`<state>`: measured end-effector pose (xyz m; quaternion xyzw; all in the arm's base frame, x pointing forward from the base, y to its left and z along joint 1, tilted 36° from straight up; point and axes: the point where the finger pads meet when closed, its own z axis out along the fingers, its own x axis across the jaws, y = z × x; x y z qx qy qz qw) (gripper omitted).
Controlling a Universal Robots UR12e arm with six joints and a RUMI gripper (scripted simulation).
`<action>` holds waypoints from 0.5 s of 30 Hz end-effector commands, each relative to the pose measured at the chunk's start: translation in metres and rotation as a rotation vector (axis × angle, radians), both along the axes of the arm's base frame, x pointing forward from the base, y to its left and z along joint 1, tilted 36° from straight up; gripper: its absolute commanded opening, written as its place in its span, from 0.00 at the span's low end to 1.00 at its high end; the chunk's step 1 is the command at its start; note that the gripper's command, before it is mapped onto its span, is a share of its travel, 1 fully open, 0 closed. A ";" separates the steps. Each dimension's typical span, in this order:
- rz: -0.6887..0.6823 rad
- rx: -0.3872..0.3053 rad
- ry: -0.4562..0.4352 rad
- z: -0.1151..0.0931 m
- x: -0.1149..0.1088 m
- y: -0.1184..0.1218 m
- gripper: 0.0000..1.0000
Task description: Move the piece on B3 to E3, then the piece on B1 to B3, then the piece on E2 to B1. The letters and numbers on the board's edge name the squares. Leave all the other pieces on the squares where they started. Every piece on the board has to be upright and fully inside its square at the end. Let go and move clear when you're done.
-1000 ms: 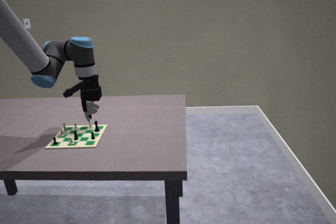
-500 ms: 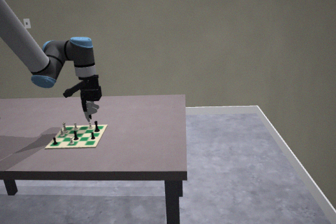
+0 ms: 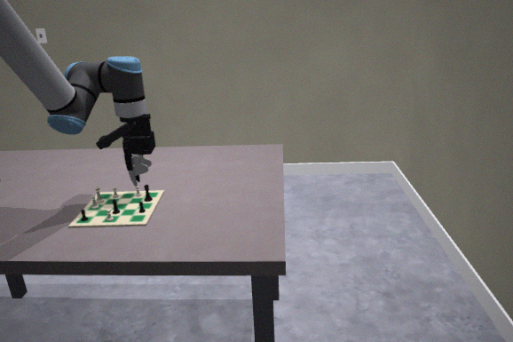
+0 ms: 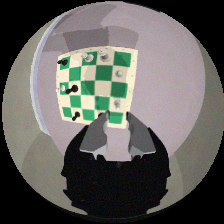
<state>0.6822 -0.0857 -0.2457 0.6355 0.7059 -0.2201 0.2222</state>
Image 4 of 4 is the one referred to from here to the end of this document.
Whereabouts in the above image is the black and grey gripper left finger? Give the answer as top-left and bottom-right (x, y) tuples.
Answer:
(61, 110), (109, 177)

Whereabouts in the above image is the green and cream chessboard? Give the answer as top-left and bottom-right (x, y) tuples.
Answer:
(56, 46), (138, 128)

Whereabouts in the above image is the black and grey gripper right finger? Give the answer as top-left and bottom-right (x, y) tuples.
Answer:
(126, 111), (171, 178)

